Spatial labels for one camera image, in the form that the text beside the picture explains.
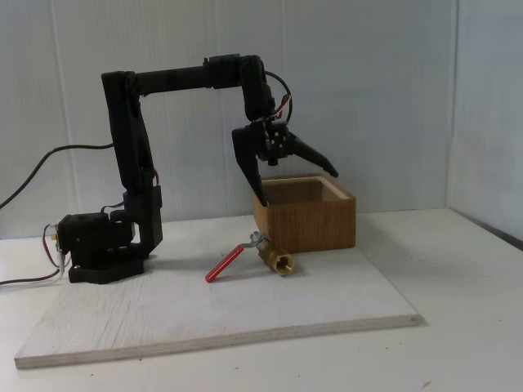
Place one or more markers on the slatted wooden box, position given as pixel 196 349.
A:
pixel 314 224

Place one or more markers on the white painted plywood board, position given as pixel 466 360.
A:
pixel 184 310

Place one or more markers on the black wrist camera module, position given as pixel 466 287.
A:
pixel 271 159

